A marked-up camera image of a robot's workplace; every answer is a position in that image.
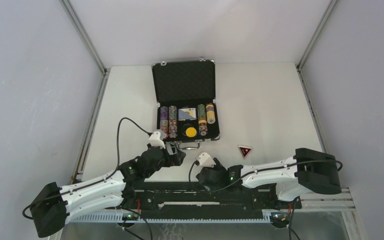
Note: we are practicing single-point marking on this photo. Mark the grey cable duct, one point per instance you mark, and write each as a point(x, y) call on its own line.
point(116, 217)

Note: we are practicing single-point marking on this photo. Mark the aluminium frame post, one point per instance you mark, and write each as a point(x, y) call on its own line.
point(73, 16)
point(350, 217)

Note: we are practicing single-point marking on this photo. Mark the red triangular card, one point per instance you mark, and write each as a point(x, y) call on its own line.
point(245, 151)

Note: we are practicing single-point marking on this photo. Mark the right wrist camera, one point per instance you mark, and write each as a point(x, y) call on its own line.
point(205, 160)

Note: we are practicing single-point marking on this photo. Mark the yellow chip stack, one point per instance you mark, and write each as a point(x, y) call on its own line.
point(210, 113)

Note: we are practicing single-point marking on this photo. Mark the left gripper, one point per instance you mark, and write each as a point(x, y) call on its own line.
point(175, 159)

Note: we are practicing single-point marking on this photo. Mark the yellow round button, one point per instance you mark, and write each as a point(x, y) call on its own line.
point(191, 132)

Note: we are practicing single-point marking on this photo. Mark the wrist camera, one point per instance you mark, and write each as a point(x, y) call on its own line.
point(156, 139)
point(205, 160)

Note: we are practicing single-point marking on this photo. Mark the right aluminium frame post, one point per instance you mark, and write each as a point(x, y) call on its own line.
point(350, 217)

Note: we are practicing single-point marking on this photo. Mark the left aluminium frame post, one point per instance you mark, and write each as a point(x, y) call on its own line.
point(73, 16)

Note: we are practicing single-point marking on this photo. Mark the left circuit board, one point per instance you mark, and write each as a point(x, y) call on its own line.
point(130, 217)

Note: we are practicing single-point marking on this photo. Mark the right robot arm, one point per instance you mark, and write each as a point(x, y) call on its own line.
point(307, 171)

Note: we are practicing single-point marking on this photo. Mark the black aluminium poker case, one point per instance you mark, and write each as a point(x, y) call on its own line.
point(186, 84)

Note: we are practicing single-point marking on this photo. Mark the playing card deck box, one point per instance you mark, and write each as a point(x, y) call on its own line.
point(187, 114)

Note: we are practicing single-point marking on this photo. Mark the circuit board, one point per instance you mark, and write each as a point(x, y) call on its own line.
point(130, 217)
point(280, 216)

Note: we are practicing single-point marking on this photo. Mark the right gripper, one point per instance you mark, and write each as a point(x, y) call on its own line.
point(218, 165)

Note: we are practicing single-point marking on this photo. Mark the shrink-wrapped blue chip stack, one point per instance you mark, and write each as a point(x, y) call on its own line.
point(164, 121)

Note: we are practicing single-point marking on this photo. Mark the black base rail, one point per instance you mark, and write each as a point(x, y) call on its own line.
point(187, 200)

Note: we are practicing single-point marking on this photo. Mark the right circuit board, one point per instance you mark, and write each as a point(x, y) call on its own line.
point(280, 216)

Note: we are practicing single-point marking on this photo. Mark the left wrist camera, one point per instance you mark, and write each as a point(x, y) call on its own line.
point(156, 139)

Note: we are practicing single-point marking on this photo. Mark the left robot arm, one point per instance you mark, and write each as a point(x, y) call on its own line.
point(55, 206)

